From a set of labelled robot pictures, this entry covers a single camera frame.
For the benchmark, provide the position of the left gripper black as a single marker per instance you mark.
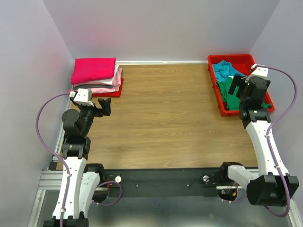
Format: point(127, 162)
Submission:
point(105, 105)

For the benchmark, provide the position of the red folded t-shirt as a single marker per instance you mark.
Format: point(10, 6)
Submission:
point(113, 93)

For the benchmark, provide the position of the red plastic bin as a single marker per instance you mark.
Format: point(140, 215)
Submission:
point(242, 63)

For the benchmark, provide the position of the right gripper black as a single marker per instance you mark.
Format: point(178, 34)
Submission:
point(238, 81)

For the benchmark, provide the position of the grey folded t-shirt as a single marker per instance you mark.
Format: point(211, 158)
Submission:
point(90, 86)

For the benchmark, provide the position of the green t-shirt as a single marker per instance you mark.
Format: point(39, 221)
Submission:
point(234, 103)

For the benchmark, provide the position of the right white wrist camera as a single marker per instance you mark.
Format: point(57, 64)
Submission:
point(260, 71)

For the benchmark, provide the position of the magenta folded t-shirt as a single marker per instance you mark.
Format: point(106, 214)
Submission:
point(91, 69)

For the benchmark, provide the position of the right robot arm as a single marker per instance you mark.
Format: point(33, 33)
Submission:
point(272, 185)

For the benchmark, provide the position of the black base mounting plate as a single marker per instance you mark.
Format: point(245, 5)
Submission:
point(171, 182)

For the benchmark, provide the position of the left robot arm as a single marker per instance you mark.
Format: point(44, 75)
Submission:
point(79, 179)

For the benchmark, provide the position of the blue t-shirt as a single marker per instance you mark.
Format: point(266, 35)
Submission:
point(224, 70)

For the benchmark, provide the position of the light pink folded t-shirt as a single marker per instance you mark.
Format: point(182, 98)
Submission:
point(113, 85)

